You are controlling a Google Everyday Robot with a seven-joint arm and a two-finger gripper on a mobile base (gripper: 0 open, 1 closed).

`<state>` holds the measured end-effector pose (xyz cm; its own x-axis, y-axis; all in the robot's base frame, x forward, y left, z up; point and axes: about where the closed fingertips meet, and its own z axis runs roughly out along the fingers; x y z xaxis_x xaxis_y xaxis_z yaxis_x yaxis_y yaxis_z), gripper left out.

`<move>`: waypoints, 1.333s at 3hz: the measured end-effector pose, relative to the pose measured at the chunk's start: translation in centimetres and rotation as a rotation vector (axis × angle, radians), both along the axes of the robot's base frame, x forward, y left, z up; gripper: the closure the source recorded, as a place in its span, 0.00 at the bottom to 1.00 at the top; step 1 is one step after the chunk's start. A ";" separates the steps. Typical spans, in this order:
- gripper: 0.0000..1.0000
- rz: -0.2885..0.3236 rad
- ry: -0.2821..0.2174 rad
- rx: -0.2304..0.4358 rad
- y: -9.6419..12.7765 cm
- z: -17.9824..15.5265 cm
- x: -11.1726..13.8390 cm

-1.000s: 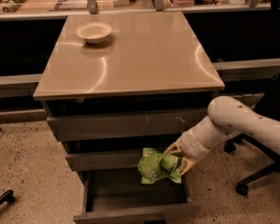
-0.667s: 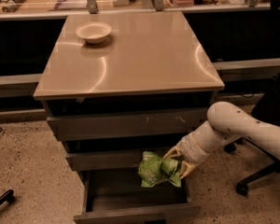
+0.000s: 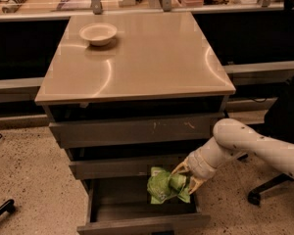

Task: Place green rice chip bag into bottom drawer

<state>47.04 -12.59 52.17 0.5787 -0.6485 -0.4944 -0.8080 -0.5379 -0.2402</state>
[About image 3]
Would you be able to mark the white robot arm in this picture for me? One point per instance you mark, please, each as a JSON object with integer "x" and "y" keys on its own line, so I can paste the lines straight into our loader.
{"x": 231, "y": 139}

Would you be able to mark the grey drawer cabinet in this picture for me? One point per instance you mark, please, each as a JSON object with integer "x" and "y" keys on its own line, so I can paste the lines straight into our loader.
{"x": 158, "y": 64}

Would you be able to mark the green rice chip bag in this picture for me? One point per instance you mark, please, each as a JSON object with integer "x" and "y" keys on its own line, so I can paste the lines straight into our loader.
{"x": 163, "y": 186}

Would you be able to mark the black coiled tool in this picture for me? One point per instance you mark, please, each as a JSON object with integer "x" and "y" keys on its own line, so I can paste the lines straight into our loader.
{"x": 12, "y": 6}

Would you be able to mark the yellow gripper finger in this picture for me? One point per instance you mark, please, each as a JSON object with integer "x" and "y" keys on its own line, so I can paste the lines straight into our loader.
{"x": 194, "y": 184}
{"x": 182, "y": 167}

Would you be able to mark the black office chair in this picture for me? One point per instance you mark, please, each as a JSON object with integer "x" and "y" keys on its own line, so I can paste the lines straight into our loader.
{"x": 279, "y": 127}

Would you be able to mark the bottom drawer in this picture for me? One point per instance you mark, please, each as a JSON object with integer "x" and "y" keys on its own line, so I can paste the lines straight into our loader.
{"x": 122, "y": 206}

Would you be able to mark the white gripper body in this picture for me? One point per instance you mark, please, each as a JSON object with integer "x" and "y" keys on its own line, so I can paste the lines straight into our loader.
{"x": 197, "y": 165}

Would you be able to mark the white bowl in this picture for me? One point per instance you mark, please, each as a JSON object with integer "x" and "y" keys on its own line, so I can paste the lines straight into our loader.
{"x": 98, "y": 34}

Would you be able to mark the black chair leg left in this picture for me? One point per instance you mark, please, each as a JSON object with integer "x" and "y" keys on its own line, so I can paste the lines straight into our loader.
{"x": 8, "y": 206}

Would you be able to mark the top drawer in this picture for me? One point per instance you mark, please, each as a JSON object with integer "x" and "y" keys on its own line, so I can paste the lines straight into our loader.
{"x": 133, "y": 130}

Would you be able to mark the drawer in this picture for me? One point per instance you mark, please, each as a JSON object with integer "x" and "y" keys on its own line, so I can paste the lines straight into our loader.
{"x": 133, "y": 130}
{"x": 125, "y": 167}
{"x": 122, "y": 206}

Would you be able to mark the middle drawer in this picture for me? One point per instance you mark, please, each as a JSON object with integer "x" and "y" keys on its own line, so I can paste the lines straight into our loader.
{"x": 125, "y": 167}

